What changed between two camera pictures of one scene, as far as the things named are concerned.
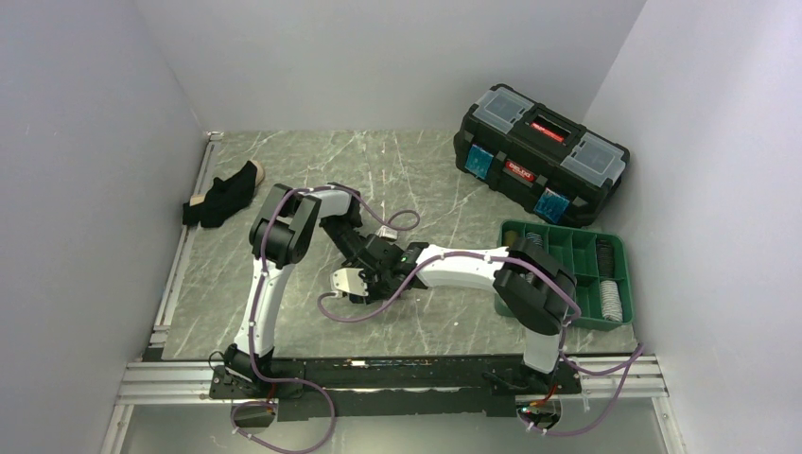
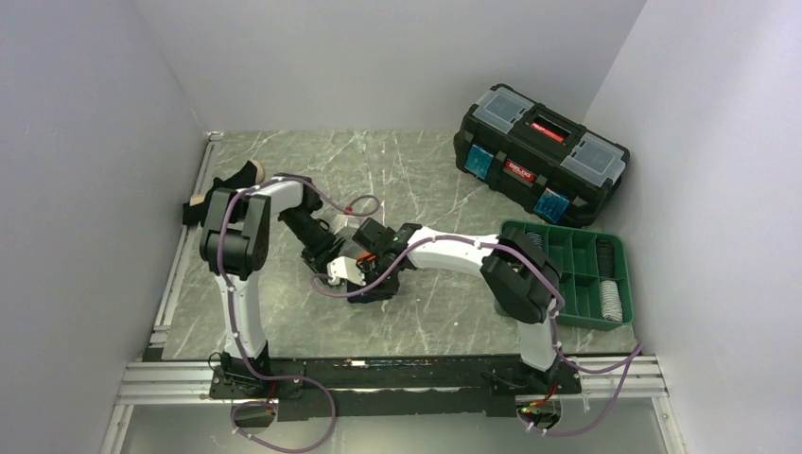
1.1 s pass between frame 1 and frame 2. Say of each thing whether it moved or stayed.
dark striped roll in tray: stayed
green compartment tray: stayed
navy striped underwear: stayed
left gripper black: moved
